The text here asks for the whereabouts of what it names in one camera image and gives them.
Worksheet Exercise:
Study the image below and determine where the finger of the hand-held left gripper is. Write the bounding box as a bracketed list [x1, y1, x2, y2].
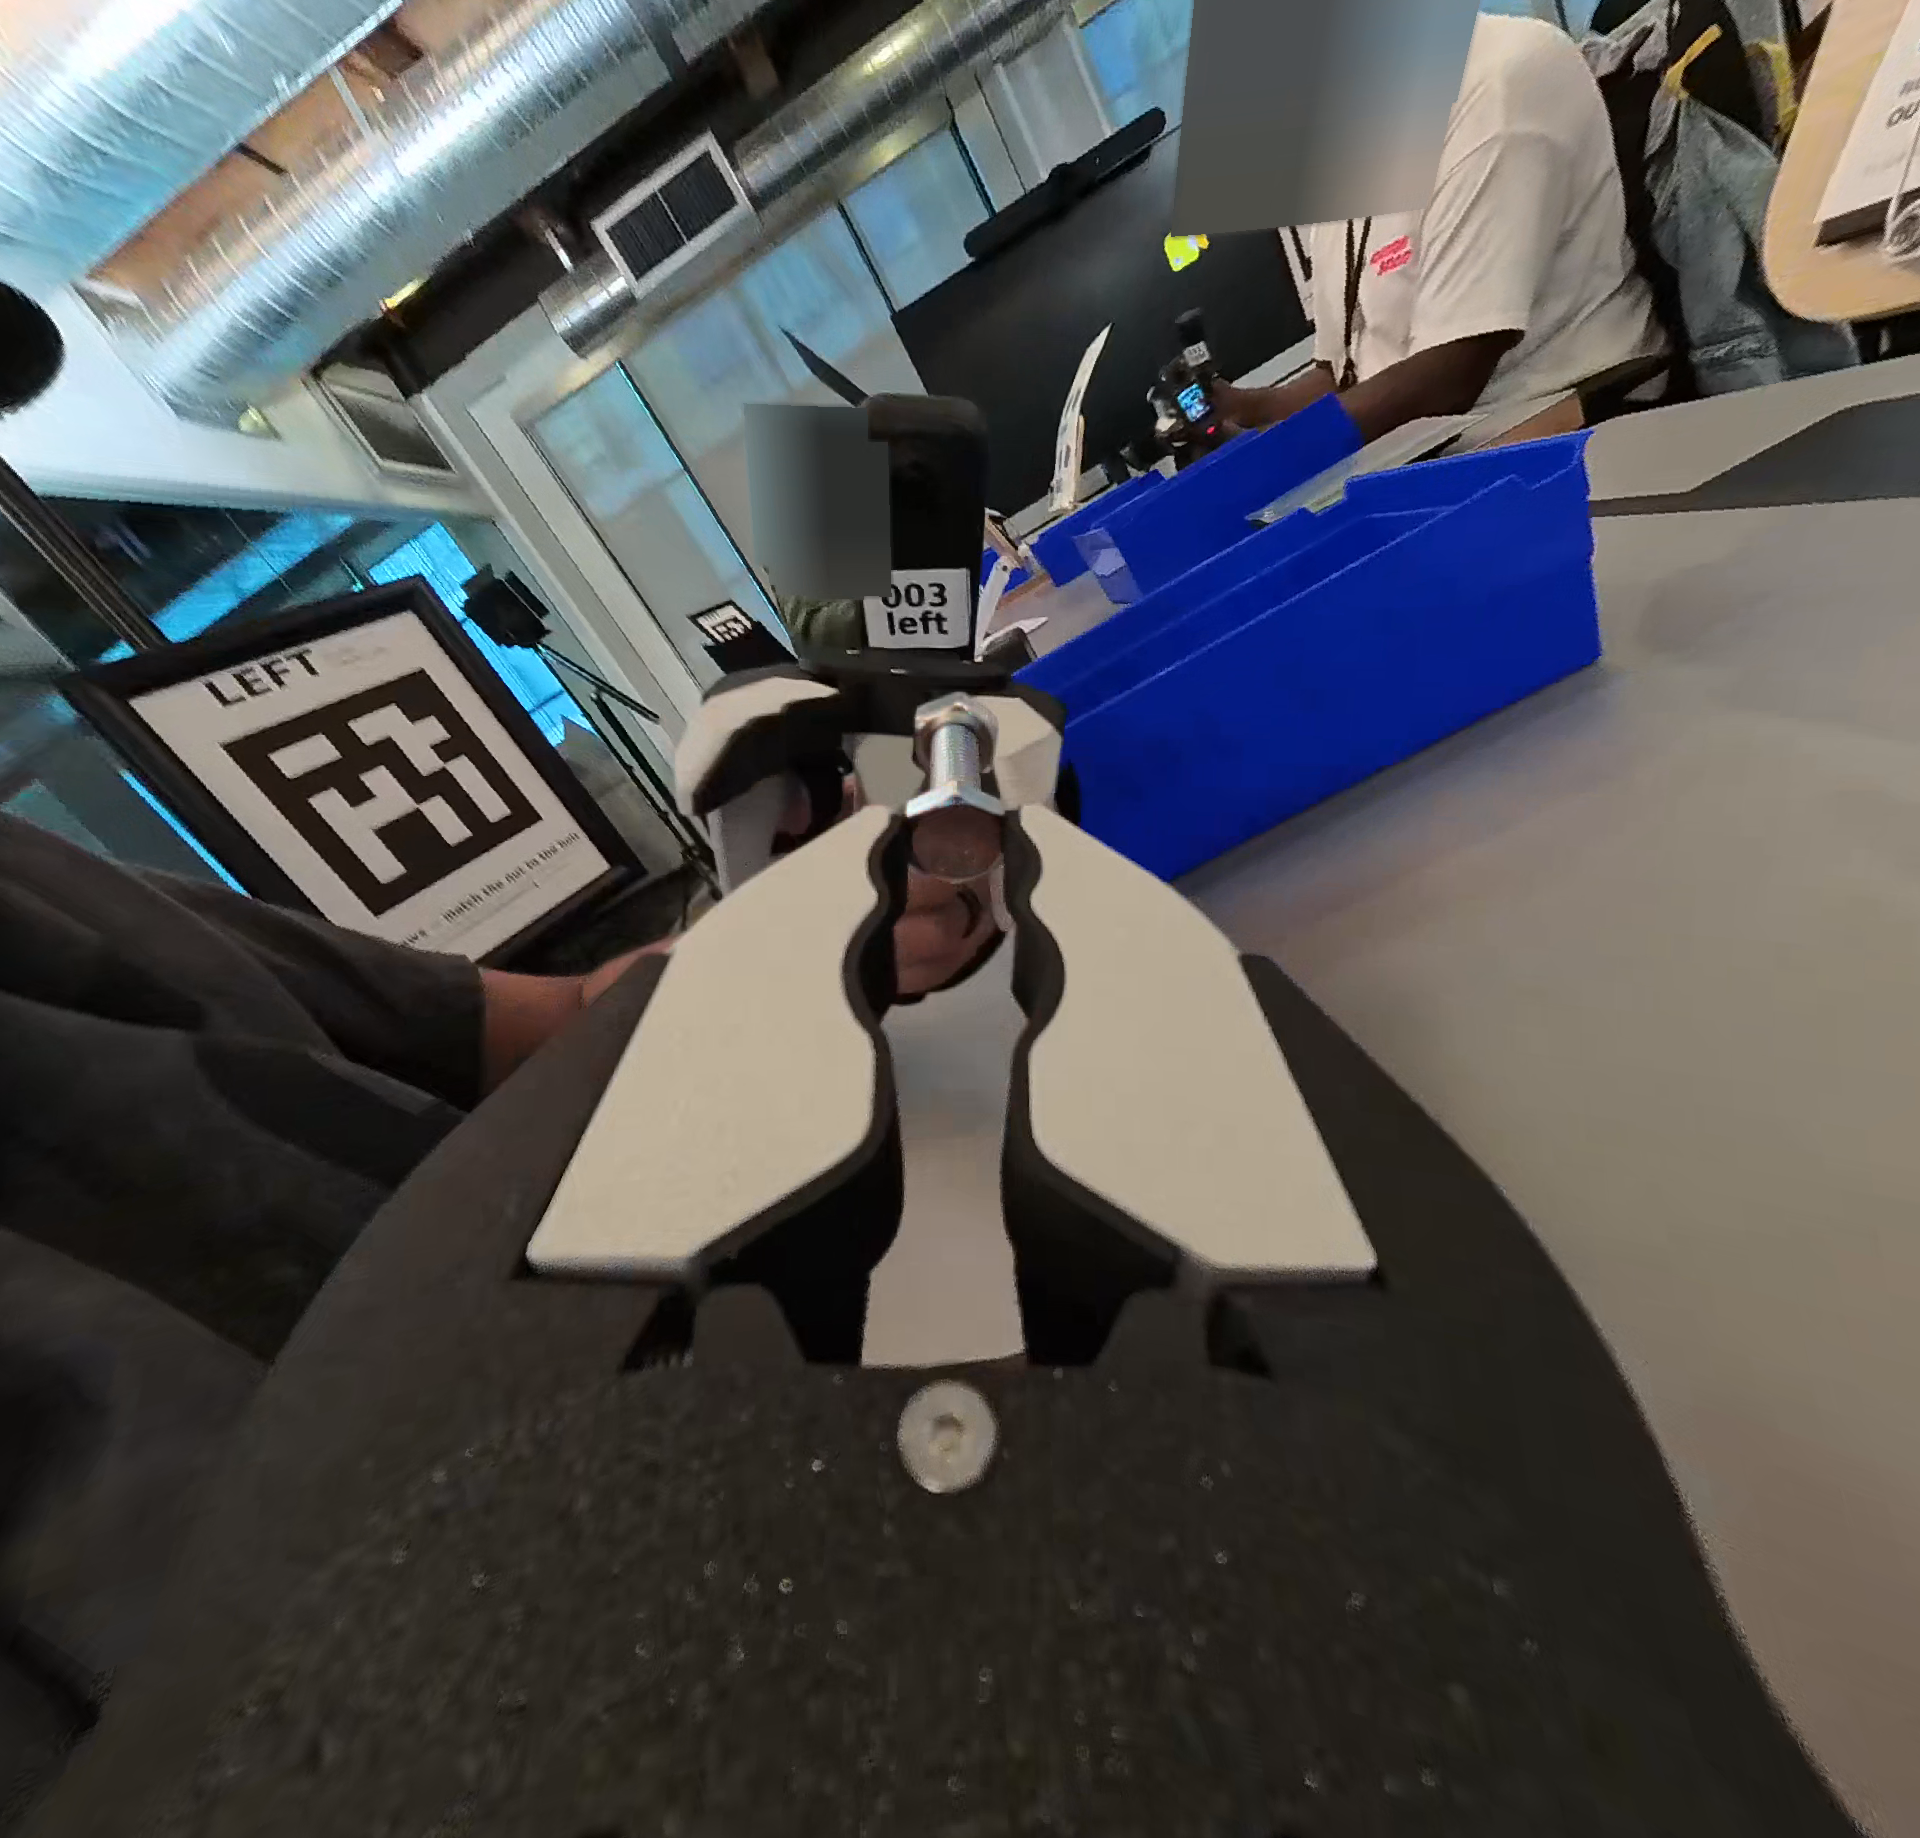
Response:
[988, 700, 1069, 813]
[674, 674, 846, 817]

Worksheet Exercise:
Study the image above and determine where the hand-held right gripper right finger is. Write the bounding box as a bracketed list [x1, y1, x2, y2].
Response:
[997, 806, 1383, 1372]

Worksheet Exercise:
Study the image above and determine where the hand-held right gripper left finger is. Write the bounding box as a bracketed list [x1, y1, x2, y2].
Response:
[525, 806, 914, 1367]

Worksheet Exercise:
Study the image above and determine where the medium silver hex bolt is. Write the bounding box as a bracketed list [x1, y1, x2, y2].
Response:
[905, 728, 1008, 882]

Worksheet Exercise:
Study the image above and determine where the blue plastic bin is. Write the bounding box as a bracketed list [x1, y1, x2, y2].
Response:
[1021, 429, 1606, 882]
[1036, 399, 1368, 610]

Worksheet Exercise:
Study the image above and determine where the grey desk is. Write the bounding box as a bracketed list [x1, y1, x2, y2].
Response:
[862, 354, 1920, 1838]

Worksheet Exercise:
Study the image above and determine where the person's left hand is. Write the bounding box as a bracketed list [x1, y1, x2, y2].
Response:
[768, 774, 1008, 1001]

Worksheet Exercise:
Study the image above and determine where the black panel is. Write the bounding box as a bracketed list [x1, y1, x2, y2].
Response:
[892, 144, 1323, 491]

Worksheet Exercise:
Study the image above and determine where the black soundbar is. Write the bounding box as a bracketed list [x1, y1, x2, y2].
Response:
[964, 107, 1171, 262]

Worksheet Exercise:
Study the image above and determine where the white air vent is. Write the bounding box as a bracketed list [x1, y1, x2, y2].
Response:
[589, 132, 756, 285]

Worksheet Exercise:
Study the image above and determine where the black disc floor lamp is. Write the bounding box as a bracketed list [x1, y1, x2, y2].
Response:
[0, 282, 167, 655]

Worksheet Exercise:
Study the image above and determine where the blue denim jacket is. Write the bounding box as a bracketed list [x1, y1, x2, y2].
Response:
[1590, 0, 1862, 400]

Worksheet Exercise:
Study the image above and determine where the instruction sheet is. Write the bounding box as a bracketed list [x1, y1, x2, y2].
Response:
[1816, 8, 1920, 266]

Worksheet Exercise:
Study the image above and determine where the silver spiral air duct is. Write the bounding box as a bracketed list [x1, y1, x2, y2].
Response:
[538, 0, 1209, 356]

